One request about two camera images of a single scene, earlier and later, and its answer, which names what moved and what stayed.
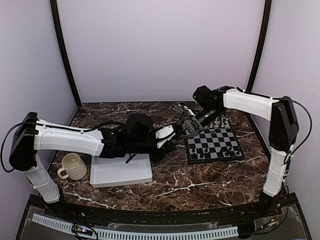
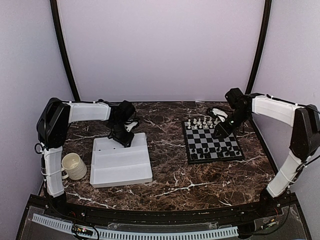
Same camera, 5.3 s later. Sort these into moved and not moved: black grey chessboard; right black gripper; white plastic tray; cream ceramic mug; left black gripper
Moved: right black gripper; left black gripper
Not moved: black grey chessboard; white plastic tray; cream ceramic mug
